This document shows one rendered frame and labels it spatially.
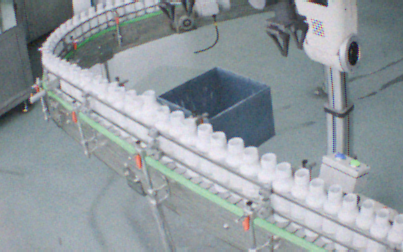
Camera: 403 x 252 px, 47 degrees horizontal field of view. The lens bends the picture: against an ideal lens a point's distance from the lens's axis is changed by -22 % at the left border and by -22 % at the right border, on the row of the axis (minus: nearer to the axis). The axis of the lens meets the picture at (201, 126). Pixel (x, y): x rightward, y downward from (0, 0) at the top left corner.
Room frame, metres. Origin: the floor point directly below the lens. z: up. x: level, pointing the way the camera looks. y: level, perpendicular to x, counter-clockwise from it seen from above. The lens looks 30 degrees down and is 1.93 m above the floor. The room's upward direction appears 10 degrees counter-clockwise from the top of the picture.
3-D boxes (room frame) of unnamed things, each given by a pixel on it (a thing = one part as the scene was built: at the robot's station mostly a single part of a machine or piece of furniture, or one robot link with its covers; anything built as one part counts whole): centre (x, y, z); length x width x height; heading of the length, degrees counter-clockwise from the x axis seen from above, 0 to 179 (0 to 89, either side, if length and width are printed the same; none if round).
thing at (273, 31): (1.22, -0.24, 1.43); 0.07 x 0.07 x 0.09; 34
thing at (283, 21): (1.23, -0.25, 1.50); 0.10 x 0.07 x 0.07; 124
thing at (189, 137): (1.37, 0.03, 1.08); 0.06 x 0.06 x 0.17
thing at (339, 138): (1.71, -0.53, 0.73); 0.11 x 0.11 x 0.40; 35
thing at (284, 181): (1.08, -0.17, 1.08); 0.06 x 0.06 x 0.17
